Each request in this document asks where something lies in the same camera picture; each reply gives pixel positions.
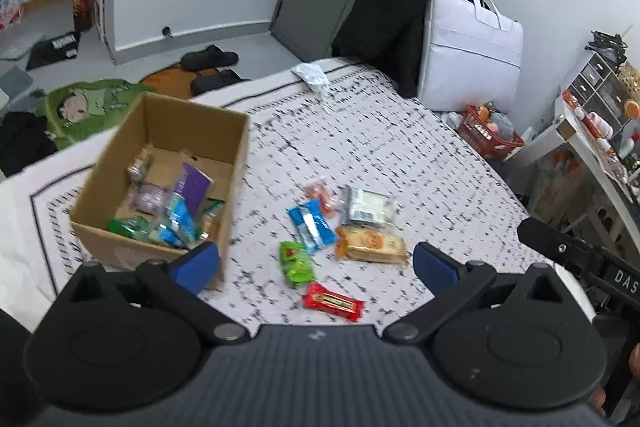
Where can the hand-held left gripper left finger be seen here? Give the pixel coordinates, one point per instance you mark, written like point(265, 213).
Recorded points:
point(197, 263)

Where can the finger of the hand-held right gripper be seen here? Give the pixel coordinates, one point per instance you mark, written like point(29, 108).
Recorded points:
point(550, 242)

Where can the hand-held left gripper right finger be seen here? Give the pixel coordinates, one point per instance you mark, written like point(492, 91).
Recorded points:
point(435, 264)

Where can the white blue-label packet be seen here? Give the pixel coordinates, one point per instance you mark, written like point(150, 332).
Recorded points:
point(176, 222)

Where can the orange biscuit packet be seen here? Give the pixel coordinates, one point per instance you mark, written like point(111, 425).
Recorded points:
point(372, 246)

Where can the green snack packet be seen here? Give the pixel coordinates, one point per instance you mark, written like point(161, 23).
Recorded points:
point(296, 263)
point(130, 228)

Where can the deep purple snack packet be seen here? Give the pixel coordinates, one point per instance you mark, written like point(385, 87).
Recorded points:
point(194, 184)

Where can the pale purple snack packet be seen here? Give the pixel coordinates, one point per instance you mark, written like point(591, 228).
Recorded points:
point(149, 198)

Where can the clear white snack packet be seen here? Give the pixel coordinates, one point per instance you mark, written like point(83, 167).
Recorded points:
point(370, 205)

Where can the cardboard box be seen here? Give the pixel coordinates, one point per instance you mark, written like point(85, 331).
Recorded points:
point(100, 241)

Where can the red chocolate bar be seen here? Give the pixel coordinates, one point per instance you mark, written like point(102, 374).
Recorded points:
point(332, 302)

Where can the brown bread packet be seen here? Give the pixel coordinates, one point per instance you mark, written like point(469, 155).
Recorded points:
point(140, 164)

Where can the blue snack packet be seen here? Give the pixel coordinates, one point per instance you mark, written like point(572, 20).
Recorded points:
point(311, 226)

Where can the pink candy packet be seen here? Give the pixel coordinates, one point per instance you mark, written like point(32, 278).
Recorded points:
point(320, 196)

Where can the person's right hand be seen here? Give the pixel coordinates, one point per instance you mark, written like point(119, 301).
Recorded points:
point(636, 367)

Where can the beige printed bag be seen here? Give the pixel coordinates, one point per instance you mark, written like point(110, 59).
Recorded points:
point(557, 182)

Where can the white desk black top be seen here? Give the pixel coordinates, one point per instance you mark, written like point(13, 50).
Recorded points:
point(595, 167)

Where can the white red cosmetic tube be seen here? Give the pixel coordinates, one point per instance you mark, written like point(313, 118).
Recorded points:
point(597, 126)

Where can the red plastic basket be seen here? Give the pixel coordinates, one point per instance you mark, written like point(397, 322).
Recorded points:
point(480, 133)

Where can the white grid-print blanket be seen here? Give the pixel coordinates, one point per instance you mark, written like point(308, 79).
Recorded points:
point(380, 147)

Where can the orange round toy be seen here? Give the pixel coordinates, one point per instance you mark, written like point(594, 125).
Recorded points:
point(633, 109)

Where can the grey drawer organizer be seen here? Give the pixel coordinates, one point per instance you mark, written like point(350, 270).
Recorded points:
point(590, 82)

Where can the woven basket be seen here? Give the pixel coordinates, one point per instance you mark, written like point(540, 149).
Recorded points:
point(631, 79)

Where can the white bed sheet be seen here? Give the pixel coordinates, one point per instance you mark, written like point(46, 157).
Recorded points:
point(15, 227)

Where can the green cartoon mat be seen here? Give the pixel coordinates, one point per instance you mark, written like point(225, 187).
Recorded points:
point(100, 102)

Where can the white tote bag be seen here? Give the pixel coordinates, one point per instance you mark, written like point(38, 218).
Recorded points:
point(465, 57)

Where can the black cloth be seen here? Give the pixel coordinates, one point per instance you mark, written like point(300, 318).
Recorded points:
point(22, 142)

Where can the white face mask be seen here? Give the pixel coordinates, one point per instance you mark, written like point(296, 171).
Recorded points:
point(311, 72)

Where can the black door stop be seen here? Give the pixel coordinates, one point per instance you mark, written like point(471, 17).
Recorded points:
point(167, 32)

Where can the black coat on chair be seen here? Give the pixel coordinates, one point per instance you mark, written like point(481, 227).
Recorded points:
point(390, 17)

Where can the grey floor cloth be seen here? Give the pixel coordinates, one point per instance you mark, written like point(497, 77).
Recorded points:
point(15, 82)

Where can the black flat package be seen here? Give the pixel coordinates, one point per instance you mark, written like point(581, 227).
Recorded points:
point(52, 49)

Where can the dark soda bottle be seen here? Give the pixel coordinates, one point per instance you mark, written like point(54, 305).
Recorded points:
point(83, 9)

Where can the red white plastic bag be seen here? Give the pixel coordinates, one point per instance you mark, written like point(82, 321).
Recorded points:
point(10, 14)

